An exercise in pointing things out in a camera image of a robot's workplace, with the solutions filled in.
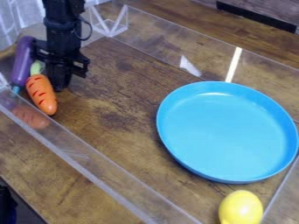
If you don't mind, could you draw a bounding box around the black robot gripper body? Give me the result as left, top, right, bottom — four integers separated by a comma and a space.
33, 17, 91, 78

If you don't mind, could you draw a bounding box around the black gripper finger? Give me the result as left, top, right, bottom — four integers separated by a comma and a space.
47, 63, 62, 92
58, 66, 73, 91

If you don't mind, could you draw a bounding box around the orange toy carrot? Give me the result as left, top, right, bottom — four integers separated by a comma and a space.
26, 60, 58, 116

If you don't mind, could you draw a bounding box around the purple toy eggplant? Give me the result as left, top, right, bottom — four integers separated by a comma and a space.
11, 36, 35, 93

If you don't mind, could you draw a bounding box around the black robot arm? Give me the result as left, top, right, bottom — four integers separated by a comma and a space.
33, 0, 93, 92

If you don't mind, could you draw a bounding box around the blue plastic plate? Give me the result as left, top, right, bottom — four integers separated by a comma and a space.
157, 81, 299, 184

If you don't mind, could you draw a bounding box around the yellow toy lemon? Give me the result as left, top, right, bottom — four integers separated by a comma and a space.
219, 190, 265, 224

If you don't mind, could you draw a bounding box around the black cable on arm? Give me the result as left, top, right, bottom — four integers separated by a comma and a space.
71, 17, 94, 42

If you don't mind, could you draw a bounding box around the clear acrylic corner bracket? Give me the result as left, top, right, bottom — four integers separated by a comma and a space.
89, 5, 129, 38

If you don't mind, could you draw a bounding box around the clear acrylic enclosure wall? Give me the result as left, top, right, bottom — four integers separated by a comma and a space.
0, 0, 299, 224

